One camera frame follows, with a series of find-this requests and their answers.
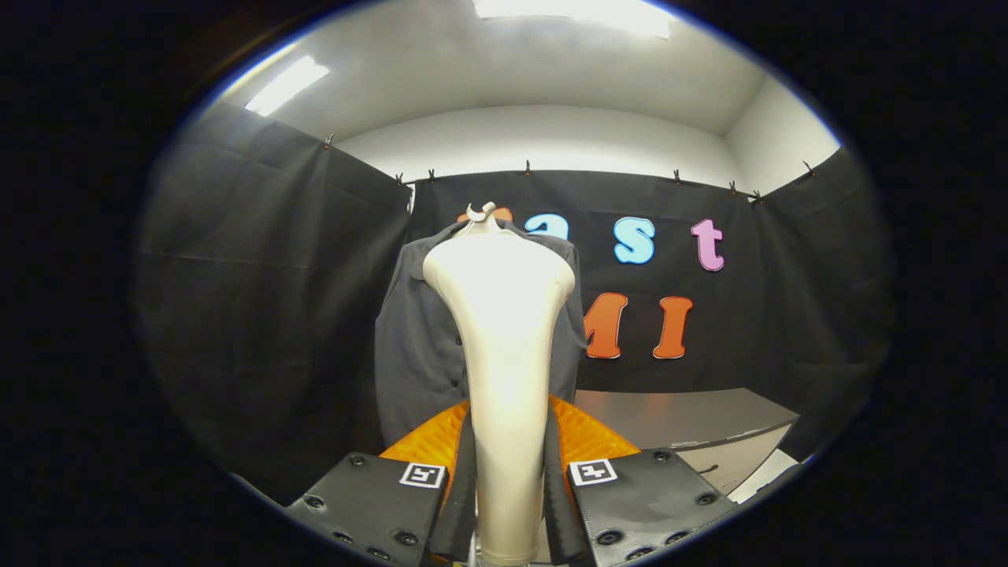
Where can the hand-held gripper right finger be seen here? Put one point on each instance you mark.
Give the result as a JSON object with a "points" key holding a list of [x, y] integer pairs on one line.
{"points": [[561, 512]]}

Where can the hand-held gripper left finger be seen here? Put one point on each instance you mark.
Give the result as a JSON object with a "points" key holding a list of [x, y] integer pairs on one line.
{"points": [[465, 504]]}

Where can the cream white garment steamer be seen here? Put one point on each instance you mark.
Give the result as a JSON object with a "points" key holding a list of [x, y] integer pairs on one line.
{"points": [[504, 354]]}

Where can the dark grey button shirt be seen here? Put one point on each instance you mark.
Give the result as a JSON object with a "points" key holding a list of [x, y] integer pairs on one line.
{"points": [[413, 354]]}

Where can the cream clothes hanger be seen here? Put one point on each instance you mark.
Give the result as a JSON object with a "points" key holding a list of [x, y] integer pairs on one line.
{"points": [[482, 214]]}

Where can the white cabinet with grey top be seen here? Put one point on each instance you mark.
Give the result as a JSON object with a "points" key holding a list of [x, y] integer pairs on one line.
{"points": [[685, 417]]}

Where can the black backdrop cloth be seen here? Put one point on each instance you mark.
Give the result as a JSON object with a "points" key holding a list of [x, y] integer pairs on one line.
{"points": [[268, 315]]}

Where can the row of black clips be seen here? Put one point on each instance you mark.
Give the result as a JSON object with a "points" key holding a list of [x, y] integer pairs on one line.
{"points": [[528, 168]]}

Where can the long ceiling light strip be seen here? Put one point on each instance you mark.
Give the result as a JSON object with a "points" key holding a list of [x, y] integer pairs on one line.
{"points": [[286, 85]]}

